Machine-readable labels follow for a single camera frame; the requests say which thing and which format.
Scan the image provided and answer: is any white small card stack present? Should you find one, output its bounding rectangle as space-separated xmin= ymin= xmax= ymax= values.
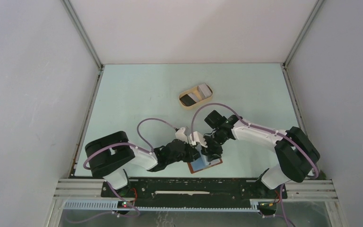
xmin=188 ymin=93 xmax=199 ymax=103

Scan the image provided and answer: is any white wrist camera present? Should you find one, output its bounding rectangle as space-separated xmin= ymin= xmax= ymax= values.
xmin=175 ymin=127 xmax=189 ymax=143
xmin=189 ymin=131 xmax=207 ymax=148

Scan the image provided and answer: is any beige oval tray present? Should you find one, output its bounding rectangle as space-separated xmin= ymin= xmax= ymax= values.
xmin=178 ymin=83 xmax=213 ymax=110

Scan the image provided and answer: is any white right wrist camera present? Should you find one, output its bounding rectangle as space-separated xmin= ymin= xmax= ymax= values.
xmin=189 ymin=131 xmax=207 ymax=148

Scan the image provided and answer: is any aluminium frame rail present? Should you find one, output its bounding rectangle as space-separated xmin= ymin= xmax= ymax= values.
xmin=54 ymin=179 xmax=338 ymax=202

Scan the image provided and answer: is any brown leather card holder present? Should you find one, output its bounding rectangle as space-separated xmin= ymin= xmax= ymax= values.
xmin=187 ymin=157 xmax=223 ymax=174

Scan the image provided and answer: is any white cable duct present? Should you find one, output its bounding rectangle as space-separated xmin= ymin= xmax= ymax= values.
xmin=63 ymin=200 xmax=260 ymax=212

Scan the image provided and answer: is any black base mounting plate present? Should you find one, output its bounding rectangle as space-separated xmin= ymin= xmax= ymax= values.
xmin=101 ymin=177 xmax=287 ymax=209

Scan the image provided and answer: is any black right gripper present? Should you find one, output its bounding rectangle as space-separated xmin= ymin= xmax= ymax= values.
xmin=199 ymin=130 xmax=228 ymax=163

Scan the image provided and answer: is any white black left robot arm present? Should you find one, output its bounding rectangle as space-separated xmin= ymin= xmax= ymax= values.
xmin=83 ymin=131 xmax=200 ymax=197

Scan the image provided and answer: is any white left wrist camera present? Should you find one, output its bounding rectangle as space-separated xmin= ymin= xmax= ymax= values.
xmin=175 ymin=127 xmax=189 ymax=143

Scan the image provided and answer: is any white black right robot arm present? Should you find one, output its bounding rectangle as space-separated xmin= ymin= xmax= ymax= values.
xmin=204 ymin=110 xmax=320 ymax=198

